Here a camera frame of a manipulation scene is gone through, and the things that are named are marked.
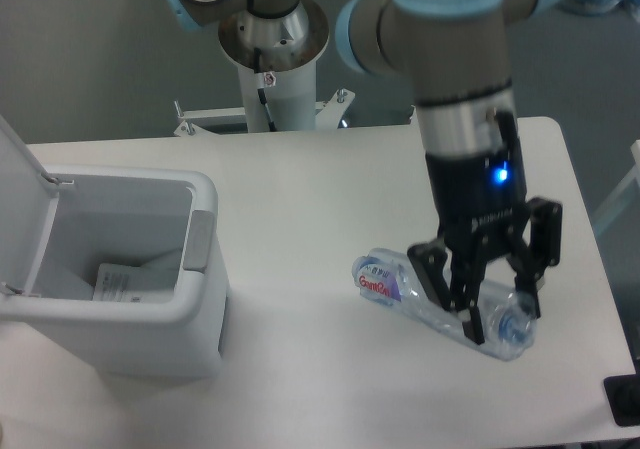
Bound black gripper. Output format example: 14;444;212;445
407;143;563;345

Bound clear plastic water bottle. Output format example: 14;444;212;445
352;248;537;361

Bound white plastic pouch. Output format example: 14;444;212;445
92;263;178;304

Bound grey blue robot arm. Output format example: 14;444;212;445
168;0;562;345

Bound white trash can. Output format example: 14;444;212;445
1;124;230;378

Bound black device at table edge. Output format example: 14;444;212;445
603;374;639;427

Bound white frame at right edge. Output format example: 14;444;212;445
592;140;639;237

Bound black cable on pedestal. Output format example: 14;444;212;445
252;46;278;133

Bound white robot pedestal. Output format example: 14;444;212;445
172;0;357;138

